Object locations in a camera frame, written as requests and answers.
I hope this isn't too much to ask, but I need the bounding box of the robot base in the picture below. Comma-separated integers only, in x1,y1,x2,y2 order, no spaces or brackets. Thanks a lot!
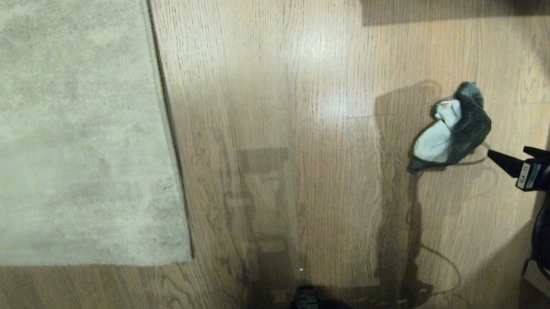
249,283,373,309

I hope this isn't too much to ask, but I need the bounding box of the beige rug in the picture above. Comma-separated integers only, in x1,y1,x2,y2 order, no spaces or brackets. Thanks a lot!
0,0,195,275

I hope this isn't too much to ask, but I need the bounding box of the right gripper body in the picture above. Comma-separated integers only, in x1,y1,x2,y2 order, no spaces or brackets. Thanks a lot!
514,153,550,200

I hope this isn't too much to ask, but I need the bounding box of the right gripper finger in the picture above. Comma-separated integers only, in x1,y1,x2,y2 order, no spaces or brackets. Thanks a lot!
523,145,550,162
487,148,525,181

